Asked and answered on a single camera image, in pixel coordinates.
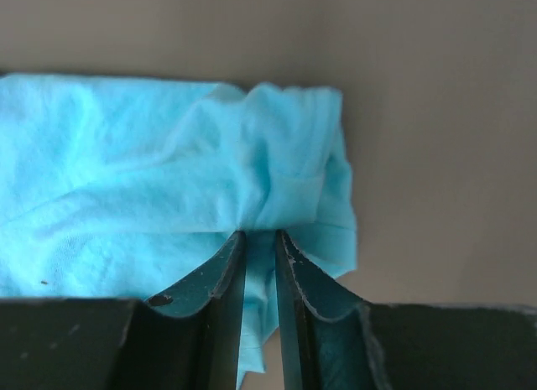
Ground bright cyan t shirt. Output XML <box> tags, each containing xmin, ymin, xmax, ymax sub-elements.
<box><xmin>1</xmin><ymin>74</ymin><xmax>357</xmax><ymax>376</ymax></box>

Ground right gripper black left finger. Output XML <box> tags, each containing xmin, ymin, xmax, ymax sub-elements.
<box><xmin>112</xmin><ymin>231</ymin><xmax>247</xmax><ymax>389</ymax></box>

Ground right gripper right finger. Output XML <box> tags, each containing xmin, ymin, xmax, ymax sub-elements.
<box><xmin>275</xmin><ymin>230</ymin><xmax>392</xmax><ymax>389</ymax></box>

